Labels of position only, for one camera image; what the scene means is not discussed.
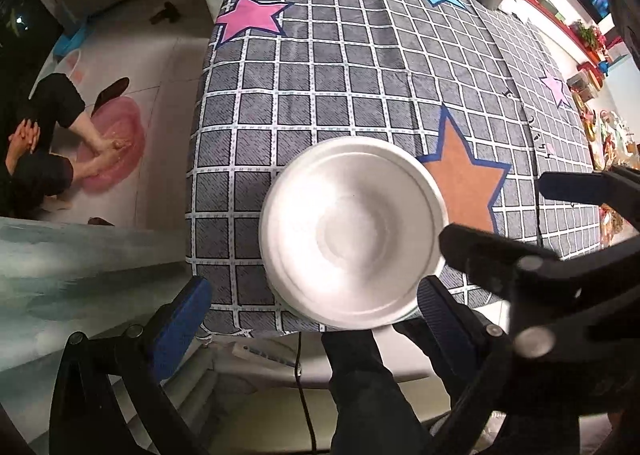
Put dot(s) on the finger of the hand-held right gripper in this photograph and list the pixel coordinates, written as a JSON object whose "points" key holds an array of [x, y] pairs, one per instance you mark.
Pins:
{"points": [[480, 247], [570, 186]]}

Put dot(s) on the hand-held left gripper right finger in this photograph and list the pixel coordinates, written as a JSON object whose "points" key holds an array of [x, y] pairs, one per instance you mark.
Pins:
{"points": [[440, 312]]}

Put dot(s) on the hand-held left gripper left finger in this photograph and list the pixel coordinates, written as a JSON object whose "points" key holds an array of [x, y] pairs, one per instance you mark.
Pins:
{"points": [[182, 320]]}

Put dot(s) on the large white bowl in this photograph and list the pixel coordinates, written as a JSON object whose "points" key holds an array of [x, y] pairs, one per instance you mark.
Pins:
{"points": [[350, 235]]}

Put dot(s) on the colourful shelf ornaments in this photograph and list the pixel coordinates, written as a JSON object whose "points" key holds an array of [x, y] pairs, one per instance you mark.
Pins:
{"points": [[612, 135]]}

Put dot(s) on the white power strip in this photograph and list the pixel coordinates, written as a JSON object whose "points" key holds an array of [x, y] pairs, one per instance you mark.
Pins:
{"points": [[260, 351]]}

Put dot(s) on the dark slipper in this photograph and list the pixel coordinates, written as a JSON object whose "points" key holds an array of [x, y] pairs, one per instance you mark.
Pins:
{"points": [[112, 90], [100, 221]]}

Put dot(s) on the small potted plant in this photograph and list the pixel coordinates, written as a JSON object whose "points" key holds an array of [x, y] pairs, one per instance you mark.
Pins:
{"points": [[590, 35]]}

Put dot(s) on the red shelf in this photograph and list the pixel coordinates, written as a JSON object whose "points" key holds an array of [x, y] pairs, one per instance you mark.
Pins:
{"points": [[550, 12]]}

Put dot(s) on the pink foot basin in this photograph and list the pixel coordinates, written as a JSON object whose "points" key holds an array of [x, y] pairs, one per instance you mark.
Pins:
{"points": [[132, 130]]}

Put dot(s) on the grey checked star tablecloth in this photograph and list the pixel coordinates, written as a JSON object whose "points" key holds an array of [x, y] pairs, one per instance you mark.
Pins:
{"points": [[325, 85]]}

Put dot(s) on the blue basin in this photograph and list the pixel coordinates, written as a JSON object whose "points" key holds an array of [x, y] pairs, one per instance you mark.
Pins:
{"points": [[75, 42]]}

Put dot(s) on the small dark object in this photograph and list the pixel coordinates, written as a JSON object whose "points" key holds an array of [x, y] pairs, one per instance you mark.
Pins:
{"points": [[165, 14]]}

